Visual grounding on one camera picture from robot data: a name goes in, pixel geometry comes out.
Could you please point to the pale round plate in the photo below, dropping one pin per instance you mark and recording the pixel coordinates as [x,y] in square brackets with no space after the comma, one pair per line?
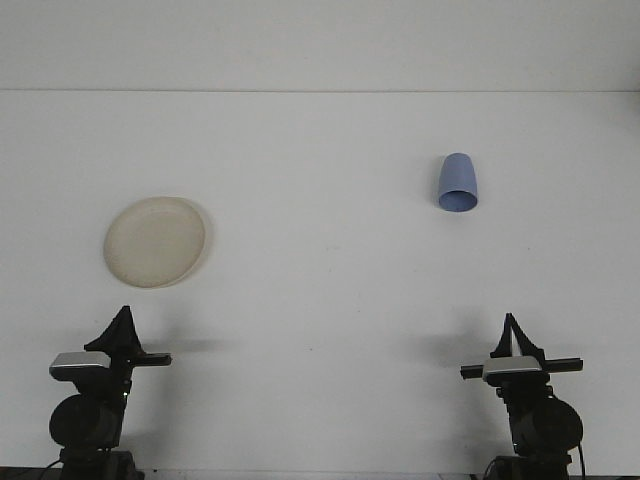
[155,245]

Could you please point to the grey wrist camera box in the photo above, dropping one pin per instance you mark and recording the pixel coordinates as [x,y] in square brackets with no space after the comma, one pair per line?
[77,362]
[512,366]

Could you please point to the pale blue cup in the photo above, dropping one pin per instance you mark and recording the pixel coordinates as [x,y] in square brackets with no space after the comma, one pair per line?
[457,175]

